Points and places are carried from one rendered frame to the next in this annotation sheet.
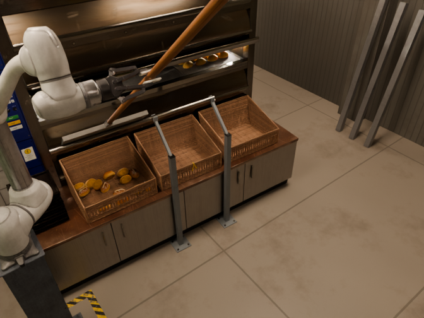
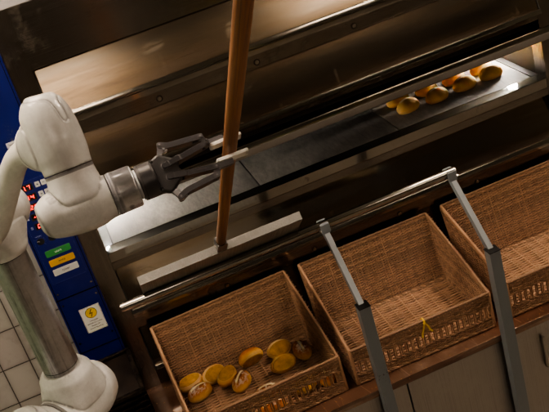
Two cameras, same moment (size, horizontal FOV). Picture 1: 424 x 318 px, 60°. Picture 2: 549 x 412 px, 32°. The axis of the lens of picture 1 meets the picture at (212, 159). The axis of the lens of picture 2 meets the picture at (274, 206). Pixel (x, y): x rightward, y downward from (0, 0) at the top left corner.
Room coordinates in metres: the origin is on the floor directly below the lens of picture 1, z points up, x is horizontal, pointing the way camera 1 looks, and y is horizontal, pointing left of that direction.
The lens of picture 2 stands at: (-0.40, -0.51, 2.69)
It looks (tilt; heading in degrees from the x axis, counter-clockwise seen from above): 27 degrees down; 22
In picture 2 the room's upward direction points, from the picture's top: 17 degrees counter-clockwise
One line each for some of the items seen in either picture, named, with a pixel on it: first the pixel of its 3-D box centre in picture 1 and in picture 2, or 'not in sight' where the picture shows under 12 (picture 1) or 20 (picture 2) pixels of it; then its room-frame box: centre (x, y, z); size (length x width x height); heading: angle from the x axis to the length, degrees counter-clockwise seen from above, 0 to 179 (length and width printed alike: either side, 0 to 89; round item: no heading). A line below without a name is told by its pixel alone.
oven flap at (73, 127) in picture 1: (158, 105); (345, 199); (2.65, 0.43, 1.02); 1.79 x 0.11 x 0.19; 123
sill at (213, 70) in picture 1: (155, 88); (334, 164); (2.66, 0.44, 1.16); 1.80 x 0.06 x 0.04; 123
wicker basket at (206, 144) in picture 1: (178, 150); (393, 293); (2.43, 0.28, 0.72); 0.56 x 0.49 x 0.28; 121
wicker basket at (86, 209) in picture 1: (109, 176); (246, 357); (2.11, 0.78, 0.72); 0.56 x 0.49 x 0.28; 124
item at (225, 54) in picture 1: (191, 49); (420, 71); (3.33, 0.18, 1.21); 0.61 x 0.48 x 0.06; 33
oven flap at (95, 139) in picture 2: (151, 42); (311, 73); (2.65, 0.43, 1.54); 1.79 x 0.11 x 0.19; 123
